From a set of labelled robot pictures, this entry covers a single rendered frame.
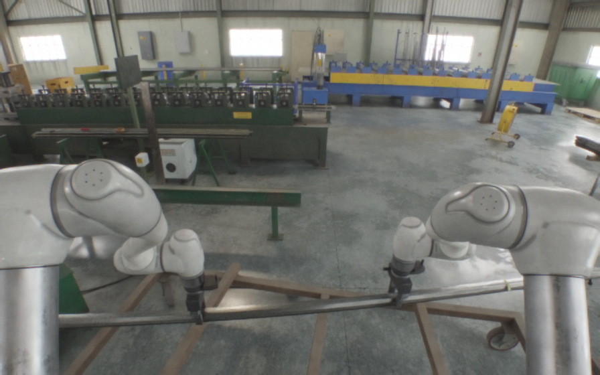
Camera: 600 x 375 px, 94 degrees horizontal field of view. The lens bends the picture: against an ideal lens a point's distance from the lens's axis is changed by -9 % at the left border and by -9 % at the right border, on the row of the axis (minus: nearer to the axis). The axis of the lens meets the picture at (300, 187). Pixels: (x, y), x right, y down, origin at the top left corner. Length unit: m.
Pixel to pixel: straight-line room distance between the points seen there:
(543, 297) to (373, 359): 1.71
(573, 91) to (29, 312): 13.61
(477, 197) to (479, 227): 0.05
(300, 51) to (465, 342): 11.38
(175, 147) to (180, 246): 3.33
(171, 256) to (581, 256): 1.05
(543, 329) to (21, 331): 0.87
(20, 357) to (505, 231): 0.84
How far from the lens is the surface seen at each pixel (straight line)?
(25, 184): 0.64
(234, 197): 3.04
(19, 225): 0.64
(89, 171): 0.56
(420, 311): 2.15
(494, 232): 0.64
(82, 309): 2.88
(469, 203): 0.61
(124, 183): 0.56
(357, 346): 2.34
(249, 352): 2.30
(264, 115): 4.57
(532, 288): 0.72
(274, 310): 1.30
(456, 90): 9.85
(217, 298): 2.14
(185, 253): 1.08
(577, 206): 0.73
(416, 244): 1.18
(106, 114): 5.47
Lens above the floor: 1.89
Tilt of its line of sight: 27 degrees down
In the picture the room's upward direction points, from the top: 1 degrees clockwise
